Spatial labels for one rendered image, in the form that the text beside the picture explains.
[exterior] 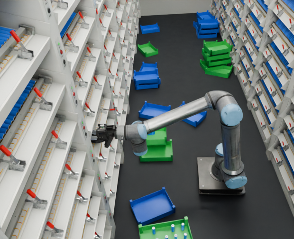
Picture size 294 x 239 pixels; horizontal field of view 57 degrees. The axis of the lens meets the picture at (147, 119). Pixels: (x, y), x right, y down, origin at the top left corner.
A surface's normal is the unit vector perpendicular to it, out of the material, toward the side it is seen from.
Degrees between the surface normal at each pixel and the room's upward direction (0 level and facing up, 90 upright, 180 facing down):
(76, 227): 17
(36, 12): 90
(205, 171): 2
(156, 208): 0
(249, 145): 0
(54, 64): 90
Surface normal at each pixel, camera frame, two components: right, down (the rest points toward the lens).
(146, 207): -0.07, -0.75
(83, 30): 0.23, -0.73
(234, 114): 0.07, 0.54
